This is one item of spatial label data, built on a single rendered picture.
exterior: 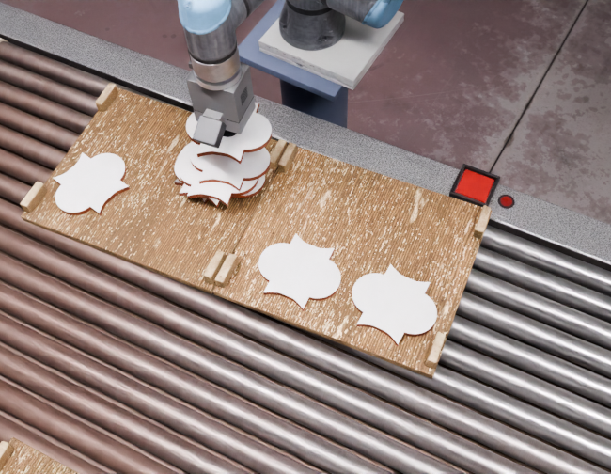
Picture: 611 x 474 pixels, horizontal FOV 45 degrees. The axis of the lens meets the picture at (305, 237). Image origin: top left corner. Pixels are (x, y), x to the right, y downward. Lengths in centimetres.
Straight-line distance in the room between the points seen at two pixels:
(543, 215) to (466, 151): 124
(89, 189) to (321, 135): 47
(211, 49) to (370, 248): 47
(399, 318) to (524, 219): 33
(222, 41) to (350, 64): 59
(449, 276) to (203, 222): 46
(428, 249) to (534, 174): 135
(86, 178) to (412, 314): 68
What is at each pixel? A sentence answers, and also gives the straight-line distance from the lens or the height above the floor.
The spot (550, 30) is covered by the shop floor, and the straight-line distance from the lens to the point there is 313.
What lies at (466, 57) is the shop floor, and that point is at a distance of 296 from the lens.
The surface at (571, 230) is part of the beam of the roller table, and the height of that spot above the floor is 92.
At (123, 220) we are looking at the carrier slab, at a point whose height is 94.
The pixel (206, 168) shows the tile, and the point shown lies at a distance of 137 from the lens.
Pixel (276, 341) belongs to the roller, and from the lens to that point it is 129.
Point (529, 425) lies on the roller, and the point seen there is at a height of 91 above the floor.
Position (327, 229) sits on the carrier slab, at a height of 94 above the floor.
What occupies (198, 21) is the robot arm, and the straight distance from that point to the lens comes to 108.
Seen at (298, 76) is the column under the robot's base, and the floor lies 87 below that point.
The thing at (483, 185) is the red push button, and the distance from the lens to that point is 145.
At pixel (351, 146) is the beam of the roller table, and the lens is 149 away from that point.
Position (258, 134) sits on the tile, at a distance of 130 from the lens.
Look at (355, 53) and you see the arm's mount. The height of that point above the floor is 90.
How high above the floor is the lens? 211
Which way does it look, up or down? 60 degrees down
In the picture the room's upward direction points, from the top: 4 degrees counter-clockwise
